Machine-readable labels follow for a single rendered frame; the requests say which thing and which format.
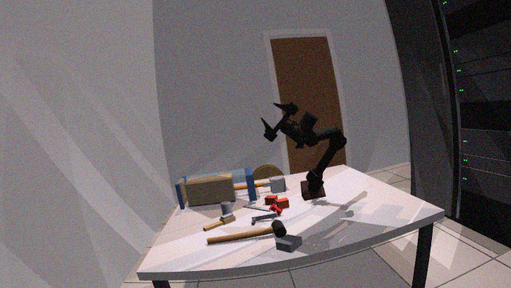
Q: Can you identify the grey cylinder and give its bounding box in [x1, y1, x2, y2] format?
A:
[220, 201, 233, 215]

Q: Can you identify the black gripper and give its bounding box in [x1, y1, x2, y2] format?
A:
[261, 102, 299, 142]

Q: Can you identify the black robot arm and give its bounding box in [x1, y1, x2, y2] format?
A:
[289, 112, 347, 193]

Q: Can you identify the wooden-handled mallet with black head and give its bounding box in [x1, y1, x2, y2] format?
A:
[207, 220, 287, 245]

